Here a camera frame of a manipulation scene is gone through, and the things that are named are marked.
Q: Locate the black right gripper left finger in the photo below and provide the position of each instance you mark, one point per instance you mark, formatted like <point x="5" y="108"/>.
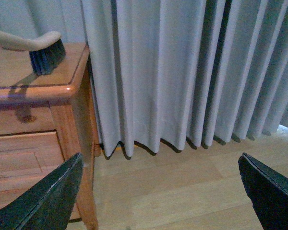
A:
<point x="49" y="203"/>

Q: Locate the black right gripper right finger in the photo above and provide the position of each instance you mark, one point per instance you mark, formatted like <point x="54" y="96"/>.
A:
<point x="268" y="191"/>

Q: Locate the beige hand brush black bristles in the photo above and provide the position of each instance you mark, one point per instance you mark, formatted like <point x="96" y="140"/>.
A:
<point x="46" y="52"/>

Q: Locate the wooden nightstand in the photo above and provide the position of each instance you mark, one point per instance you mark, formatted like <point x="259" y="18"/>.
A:
<point x="44" y="120"/>

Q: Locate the light grey curtain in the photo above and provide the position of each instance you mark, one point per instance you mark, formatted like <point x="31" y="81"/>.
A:
<point x="177" y="70"/>

